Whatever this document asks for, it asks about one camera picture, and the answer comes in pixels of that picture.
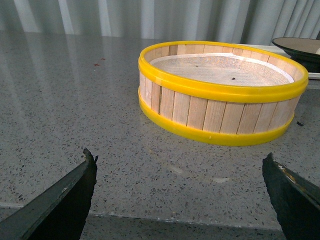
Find white rectangular tray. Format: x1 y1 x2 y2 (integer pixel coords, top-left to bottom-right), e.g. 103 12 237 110
241 44 320 80

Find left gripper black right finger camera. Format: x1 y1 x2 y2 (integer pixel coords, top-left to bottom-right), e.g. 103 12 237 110
262 153 320 240

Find wooden steamer basket yellow rims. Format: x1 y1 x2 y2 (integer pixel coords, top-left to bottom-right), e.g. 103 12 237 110
138 41 309 146

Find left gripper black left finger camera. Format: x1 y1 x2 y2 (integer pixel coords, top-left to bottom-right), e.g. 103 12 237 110
0 148 98 240

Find white mesh steamer liner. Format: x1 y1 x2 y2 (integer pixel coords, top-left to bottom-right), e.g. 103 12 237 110
150 53 294 87

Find grey pleated curtain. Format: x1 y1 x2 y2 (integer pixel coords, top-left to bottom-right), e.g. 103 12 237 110
0 0 320 45

